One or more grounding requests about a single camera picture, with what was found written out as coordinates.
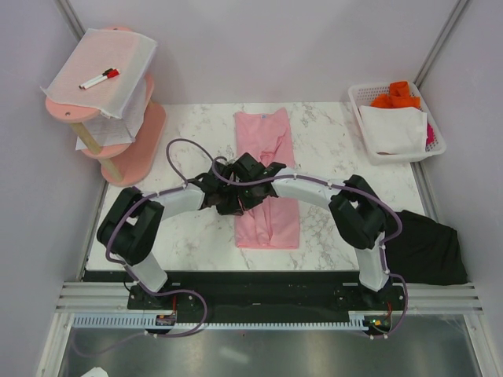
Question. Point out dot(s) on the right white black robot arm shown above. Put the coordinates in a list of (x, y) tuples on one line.
[(359, 215)]

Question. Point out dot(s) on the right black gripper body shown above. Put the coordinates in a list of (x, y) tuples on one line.
[(249, 198)]

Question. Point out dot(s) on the pink t shirt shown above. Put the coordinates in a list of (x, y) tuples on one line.
[(273, 224)]

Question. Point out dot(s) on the orange cloth in basket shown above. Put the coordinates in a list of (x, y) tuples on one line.
[(398, 97)]

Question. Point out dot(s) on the white paper sheets on stand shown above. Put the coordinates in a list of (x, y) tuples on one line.
[(107, 132)]

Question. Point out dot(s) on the black capped white marker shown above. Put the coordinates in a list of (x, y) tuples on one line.
[(88, 82)]

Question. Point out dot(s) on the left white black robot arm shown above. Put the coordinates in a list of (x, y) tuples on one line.
[(130, 227)]

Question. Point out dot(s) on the magenta cloth in basket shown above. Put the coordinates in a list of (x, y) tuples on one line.
[(430, 135)]

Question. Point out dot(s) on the white plastic laundry basket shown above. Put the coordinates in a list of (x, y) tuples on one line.
[(364, 94)]

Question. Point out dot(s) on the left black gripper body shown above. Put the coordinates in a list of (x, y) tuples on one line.
[(227, 202)]

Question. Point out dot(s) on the white slotted cable duct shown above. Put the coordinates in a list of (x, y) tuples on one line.
[(154, 321)]

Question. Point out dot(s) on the red capped white marker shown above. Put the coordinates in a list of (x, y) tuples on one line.
[(110, 75)]

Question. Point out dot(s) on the white folded cloth in basket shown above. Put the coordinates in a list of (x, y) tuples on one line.
[(397, 131)]

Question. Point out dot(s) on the white mesh cloth on stand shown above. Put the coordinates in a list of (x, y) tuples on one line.
[(98, 50)]

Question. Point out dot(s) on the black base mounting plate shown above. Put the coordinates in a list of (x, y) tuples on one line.
[(341, 290)]

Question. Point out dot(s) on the black cloth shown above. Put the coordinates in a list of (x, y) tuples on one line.
[(426, 252)]

